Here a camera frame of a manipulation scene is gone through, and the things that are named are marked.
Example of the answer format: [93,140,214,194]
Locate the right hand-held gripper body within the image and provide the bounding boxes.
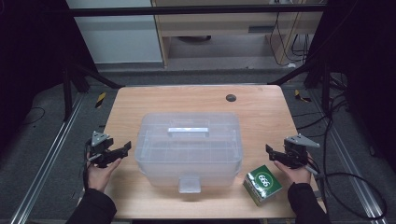
[281,133,321,170]

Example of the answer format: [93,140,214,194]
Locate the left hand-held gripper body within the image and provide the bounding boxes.
[89,131,116,169]

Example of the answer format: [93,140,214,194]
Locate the green cardboard box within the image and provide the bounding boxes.
[242,164,284,207]

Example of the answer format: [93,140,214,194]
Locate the clear plastic storage box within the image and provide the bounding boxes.
[134,111,244,194]

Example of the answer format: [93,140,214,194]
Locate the person's right hand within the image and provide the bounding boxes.
[274,161,312,185]

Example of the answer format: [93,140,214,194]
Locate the person's left hand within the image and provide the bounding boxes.
[87,158,123,193]

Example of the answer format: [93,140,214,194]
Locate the yellow black striped tape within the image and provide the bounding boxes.
[294,89,312,103]
[94,91,107,109]

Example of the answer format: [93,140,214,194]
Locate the black metal stand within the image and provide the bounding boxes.
[62,59,125,122]
[267,59,332,115]

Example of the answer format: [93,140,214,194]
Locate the white cabinet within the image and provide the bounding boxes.
[65,0,164,64]

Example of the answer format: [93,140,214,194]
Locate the black curtain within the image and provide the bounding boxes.
[306,0,396,172]
[0,0,97,150]

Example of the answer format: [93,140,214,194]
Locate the light wooden desk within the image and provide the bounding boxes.
[151,0,325,68]

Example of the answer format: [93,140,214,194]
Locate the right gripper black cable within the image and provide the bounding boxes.
[304,157,328,206]

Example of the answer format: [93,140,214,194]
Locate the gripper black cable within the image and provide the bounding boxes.
[81,138,101,191]
[304,157,328,206]

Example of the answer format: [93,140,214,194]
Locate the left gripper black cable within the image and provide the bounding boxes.
[81,138,101,191]

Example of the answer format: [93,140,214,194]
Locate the black floor cable bundle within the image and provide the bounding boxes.
[292,92,349,139]

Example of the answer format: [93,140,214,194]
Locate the aluminium floor rail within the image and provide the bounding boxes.
[311,90,389,224]
[8,92,85,224]

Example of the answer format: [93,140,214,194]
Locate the thin black floor cable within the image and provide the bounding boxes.
[18,106,47,127]

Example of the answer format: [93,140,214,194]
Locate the black looped floor cable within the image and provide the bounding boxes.
[317,172,389,220]

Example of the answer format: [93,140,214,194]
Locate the black hanging desk cables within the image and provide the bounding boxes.
[269,12,312,68]

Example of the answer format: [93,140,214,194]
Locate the black horizontal frame bar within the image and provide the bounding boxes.
[69,4,326,17]

